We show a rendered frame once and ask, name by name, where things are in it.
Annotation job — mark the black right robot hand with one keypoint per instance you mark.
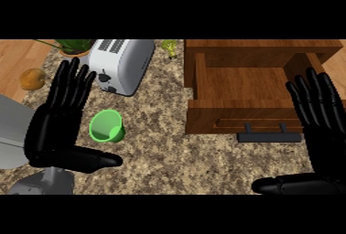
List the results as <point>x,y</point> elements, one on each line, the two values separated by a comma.
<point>322,146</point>

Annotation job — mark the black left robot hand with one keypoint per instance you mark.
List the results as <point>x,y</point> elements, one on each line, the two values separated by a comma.
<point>53,134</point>

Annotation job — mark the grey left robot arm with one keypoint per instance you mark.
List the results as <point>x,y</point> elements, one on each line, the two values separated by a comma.
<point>19,143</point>

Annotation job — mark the green cup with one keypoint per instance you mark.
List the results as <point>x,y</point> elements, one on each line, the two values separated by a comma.
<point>106,126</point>

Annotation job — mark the wooden drawer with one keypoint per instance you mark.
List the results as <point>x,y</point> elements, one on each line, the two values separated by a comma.
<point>242,97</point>

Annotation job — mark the brown potato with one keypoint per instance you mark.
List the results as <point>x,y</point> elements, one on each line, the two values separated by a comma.
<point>32,79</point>

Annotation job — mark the white toaster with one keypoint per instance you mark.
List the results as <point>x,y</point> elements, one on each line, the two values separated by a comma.
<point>119,65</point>

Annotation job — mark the potted green plant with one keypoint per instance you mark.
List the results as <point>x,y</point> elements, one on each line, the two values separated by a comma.
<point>74,47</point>

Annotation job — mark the wooden cabinet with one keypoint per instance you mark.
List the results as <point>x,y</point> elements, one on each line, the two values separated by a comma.
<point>260,53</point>

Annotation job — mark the small green plant sprig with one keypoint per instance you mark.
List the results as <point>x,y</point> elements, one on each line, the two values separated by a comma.
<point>168,48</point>

